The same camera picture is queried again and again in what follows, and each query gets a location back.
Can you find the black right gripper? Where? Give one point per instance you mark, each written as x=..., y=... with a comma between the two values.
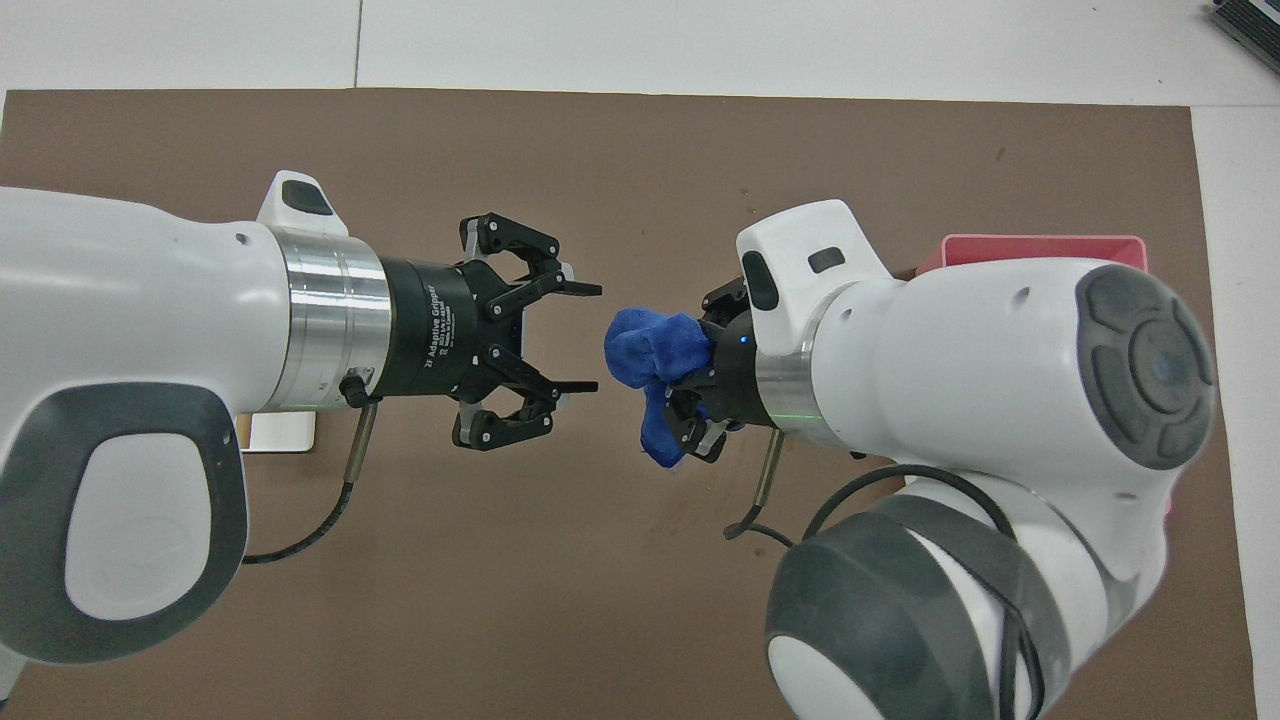
x=735, y=375

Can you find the white towel rack base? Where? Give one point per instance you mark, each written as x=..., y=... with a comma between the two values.
x=285, y=432

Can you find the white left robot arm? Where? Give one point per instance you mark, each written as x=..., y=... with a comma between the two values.
x=130, y=300

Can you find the pink plastic bin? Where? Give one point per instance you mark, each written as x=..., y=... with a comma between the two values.
x=1040, y=250

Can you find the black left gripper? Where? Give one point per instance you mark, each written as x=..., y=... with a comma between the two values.
x=430, y=330

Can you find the brown table mat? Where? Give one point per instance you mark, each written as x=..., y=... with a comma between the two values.
x=600, y=600

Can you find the grey ridged device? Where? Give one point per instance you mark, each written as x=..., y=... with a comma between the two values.
x=1250, y=20

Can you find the blue microfibre towel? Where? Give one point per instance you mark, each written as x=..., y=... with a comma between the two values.
x=650, y=345

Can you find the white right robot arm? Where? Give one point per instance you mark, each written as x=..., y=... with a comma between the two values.
x=950, y=350

